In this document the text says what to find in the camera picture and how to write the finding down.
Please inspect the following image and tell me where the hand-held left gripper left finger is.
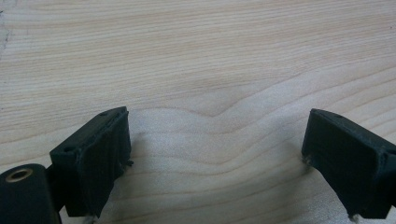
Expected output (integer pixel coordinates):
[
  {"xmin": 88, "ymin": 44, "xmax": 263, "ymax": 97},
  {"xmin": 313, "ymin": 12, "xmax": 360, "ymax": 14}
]
[{"xmin": 49, "ymin": 105, "xmax": 134, "ymax": 218}]

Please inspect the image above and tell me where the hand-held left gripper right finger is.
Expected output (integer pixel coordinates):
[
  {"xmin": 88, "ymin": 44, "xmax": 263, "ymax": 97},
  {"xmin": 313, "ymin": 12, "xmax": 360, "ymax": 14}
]
[{"xmin": 301, "ymin": 107, "xmax": 396, "ymax": 220}]

